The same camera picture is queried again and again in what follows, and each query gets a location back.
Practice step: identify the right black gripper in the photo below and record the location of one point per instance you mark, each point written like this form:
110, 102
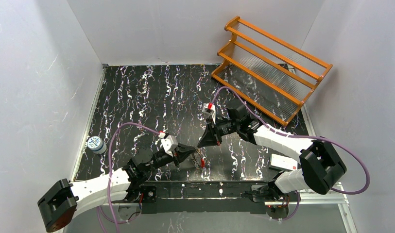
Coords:
215, 131

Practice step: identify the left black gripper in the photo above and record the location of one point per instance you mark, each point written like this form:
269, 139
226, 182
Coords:
177, 154

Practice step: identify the white red keyring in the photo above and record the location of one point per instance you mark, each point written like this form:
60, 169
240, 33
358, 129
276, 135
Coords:
198, 160

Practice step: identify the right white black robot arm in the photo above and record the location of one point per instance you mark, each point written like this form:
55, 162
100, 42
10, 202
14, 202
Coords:
321, 166

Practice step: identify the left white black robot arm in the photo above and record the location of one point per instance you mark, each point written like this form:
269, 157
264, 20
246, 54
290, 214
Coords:
66, 200

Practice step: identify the white box with red mark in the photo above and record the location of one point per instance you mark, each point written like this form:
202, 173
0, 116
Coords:
282, 163

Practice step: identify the small blue white jar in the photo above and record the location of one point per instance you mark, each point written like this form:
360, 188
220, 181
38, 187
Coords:
96, 145

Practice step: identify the orange wooden rack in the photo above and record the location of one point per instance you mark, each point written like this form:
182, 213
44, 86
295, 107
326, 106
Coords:
271, 74

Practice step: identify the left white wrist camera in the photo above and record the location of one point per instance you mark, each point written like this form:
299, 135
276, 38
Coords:
168, 143

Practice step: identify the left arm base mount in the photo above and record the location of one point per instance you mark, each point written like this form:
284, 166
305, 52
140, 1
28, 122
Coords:
142, 194

